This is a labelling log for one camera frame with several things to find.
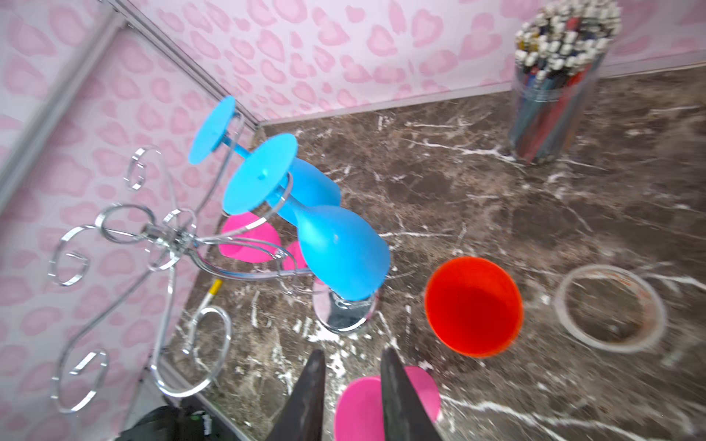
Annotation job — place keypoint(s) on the clear tape roll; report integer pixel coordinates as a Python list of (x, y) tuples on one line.
[(610, 309)]

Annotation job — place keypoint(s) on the chrome wire wine glass rack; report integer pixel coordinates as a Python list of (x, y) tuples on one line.
[(176, 238)]

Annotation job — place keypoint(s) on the white yellow marker pen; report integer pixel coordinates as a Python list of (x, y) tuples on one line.
[(207, 299)]

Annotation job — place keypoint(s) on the magenta wine glass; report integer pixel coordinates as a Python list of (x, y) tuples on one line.
[(360, 411), (265, 235)]

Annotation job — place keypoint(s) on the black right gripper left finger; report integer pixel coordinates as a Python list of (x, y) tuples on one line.
[(302, 417)]

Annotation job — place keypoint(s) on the red wine glass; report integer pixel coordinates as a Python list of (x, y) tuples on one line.
[(474, 307)]

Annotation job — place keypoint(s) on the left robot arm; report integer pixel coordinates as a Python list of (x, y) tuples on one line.
[(169, 423)]

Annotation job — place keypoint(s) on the blue wine glass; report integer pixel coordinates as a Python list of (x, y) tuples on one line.
[(263, 176), (342, 250)]

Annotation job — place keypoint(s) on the aluminium frame bar left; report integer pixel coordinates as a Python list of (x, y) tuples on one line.
[(31, 142)]

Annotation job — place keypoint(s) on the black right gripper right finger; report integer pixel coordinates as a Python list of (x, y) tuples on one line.
[(404, 415)]

